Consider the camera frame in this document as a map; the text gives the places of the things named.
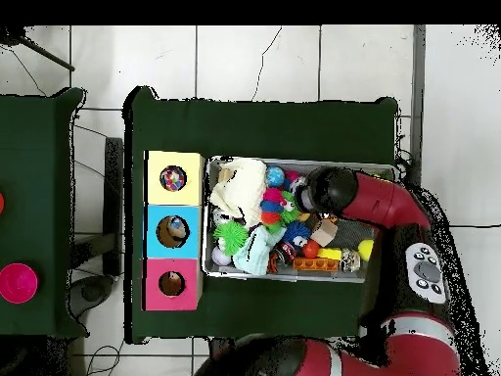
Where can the cream waffle cloth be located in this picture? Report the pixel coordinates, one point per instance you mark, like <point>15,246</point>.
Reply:
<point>243,192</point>

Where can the red spiky ball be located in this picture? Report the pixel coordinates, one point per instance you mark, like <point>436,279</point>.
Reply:
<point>272,197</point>

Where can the green spiky ball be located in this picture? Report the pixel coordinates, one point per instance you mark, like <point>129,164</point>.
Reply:
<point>290,213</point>
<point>230,238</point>

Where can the mint waffle cloth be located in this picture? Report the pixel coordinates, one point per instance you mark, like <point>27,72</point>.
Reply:
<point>254,252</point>

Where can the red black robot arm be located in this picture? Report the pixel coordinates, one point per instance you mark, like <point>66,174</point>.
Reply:
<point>391,211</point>

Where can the shallow clear mesh bin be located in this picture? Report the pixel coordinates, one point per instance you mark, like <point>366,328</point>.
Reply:
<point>215,272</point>

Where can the wooden box with three holes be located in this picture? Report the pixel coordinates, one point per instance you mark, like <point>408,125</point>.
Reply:
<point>172,266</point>

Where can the blue globe ball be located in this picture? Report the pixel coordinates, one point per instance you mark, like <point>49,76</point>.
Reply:
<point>275,177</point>

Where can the blue spiky ball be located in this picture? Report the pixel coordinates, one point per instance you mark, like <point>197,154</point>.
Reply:
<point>295,234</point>

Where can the white baseball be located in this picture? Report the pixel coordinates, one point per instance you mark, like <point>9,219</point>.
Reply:
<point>220,257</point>

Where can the plain wooden block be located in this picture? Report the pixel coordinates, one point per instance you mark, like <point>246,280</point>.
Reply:
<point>324,233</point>

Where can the orange toy brick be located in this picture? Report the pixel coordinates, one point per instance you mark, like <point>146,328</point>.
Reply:
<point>315,264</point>

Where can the crushed silver drink can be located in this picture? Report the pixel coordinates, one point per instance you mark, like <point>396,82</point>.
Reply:
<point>350,261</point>

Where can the yellow ball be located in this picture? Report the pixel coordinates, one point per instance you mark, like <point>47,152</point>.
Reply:
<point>365,251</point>

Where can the grey round base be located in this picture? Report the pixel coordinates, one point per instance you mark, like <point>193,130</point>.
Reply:
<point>92,296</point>

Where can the green cloth side table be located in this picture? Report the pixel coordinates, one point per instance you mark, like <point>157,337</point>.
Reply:
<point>35,157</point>

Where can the pink round disc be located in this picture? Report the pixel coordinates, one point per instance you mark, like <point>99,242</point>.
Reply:
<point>17,283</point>

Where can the black stand pole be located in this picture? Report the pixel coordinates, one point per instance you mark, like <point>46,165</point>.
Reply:
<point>9,36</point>

